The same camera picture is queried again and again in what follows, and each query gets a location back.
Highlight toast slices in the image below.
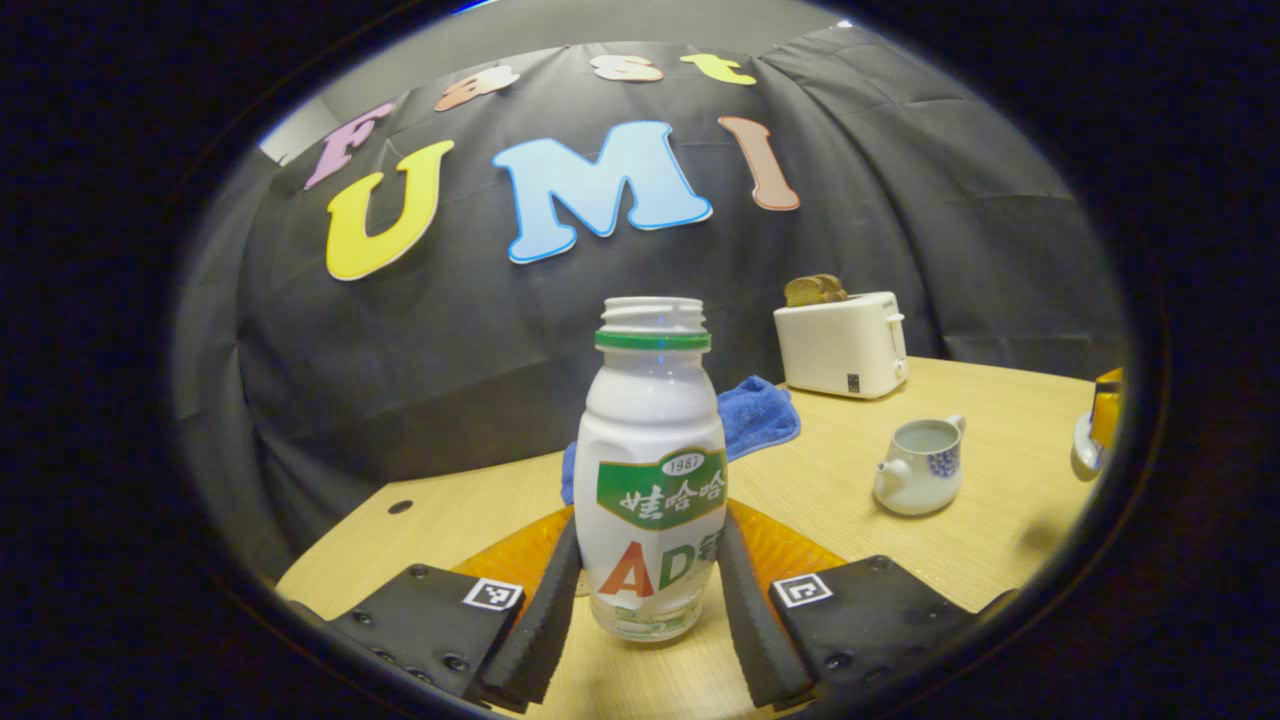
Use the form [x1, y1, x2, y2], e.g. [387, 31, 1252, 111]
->
[783, 274, 849, 308]

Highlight white toaster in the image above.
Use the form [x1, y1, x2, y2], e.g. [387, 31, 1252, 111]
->
[773, 291, 910, 401]

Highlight white blue-patterned teacup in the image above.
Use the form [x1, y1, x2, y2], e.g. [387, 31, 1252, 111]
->
[874, 415, 967, 517]

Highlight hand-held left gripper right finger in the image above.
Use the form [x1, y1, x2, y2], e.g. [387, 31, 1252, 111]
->
[716, 498, 1021, 713]

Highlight white plastic water bottle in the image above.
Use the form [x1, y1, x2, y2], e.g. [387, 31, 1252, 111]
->
[573, 296, 729, 643]

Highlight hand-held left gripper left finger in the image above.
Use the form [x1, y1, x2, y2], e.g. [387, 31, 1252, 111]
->
[325, 505, 583, 715]

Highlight blue towel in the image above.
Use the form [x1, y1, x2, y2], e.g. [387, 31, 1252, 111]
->
[560, 375, 801, 506]

